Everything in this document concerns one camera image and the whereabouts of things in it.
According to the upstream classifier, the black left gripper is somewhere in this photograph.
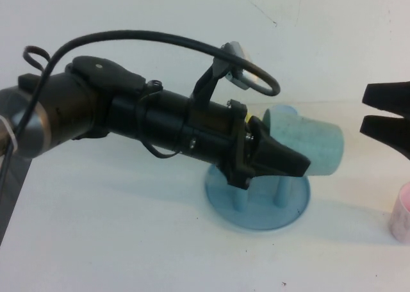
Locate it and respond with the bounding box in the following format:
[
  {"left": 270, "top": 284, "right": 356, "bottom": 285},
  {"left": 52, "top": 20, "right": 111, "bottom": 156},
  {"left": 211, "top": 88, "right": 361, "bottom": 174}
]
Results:
[{"left": 188, "top": 99, "right": 312, "bottom": 191}]

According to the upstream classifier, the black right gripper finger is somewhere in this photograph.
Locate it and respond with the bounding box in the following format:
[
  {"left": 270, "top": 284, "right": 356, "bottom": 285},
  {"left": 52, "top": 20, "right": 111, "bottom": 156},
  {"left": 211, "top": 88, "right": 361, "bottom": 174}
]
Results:
[
  {"left": 362, "top": 81, "right": 410, "bottom": 118},
  {"left": 359, "top": 115, "right": 410, "bottom": 160}
]

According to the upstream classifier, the green marbled cup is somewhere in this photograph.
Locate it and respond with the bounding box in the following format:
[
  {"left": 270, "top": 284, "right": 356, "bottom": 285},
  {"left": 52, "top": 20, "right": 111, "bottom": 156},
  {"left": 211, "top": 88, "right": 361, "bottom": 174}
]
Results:
[{"left": 263, "top": 110, "right": 345, "bottom": 178}]

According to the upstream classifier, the light blue cup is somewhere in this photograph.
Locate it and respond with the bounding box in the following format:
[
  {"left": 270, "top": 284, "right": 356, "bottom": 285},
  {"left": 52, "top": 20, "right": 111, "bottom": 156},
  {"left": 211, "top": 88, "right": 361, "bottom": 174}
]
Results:
[{"left": 262, "top": 104, "right": 300, "bottom": 120}]

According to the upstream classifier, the blue cup stand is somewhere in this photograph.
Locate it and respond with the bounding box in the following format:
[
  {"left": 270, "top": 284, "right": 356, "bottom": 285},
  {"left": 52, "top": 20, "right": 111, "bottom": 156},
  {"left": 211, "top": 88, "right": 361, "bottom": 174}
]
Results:
[{"left": 204, "top": 163, "right": 311, "bottom": 231}]

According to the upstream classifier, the pink marbled cup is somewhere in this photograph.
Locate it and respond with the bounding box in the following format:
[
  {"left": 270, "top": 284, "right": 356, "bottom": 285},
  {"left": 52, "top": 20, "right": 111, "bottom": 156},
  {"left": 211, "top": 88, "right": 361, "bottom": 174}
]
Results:
[{"left": 388, "top": 182, "right": 410, "bottom": 243}]

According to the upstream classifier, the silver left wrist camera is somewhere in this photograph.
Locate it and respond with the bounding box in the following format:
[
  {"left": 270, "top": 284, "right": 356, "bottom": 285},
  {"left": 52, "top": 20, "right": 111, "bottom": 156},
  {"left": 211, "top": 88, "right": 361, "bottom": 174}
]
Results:
[{"left": 192, "top": 41, "right": 258, "bottom": 109}]

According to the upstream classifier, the thin black wire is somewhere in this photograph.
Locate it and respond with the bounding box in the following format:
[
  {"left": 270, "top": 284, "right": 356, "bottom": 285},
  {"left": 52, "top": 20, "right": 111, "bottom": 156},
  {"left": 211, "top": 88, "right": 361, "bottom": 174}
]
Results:
[{"left": 133, "top": 79, "right": 181, "bottom": 161}]

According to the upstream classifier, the black left camera cable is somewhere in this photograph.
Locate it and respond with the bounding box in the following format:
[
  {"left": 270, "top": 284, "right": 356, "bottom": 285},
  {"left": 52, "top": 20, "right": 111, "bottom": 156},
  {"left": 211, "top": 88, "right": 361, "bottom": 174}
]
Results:
[{"left": 0, "top": 29, "right": 281, "bottom": 216}]

